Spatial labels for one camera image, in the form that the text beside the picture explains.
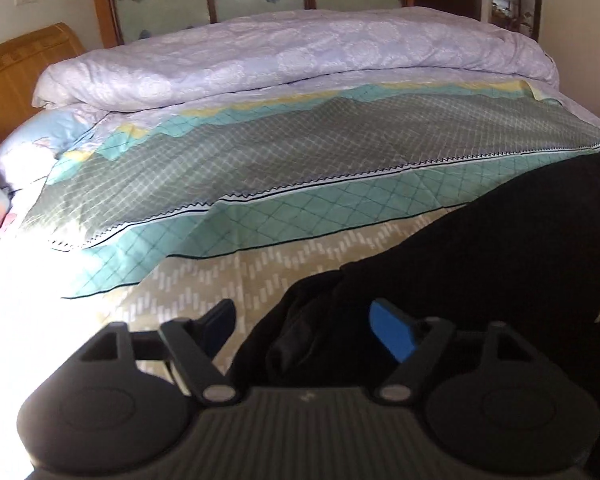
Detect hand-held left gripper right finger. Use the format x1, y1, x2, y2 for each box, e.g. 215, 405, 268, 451
370, 298, 534, 403

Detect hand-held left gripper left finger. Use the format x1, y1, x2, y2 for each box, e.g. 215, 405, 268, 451
74, 298, 237, 406

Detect black pants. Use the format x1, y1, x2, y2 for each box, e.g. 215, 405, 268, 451
228, 151, 600, 391

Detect patterned bed sheet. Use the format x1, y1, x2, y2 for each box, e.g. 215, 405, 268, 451
0, 72, 600, 480

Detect lavender folded quilt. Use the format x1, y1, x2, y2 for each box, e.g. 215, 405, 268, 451
31, 6, 561, 111

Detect wooden headboard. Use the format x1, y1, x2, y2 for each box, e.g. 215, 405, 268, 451
0, 22, 87, 162

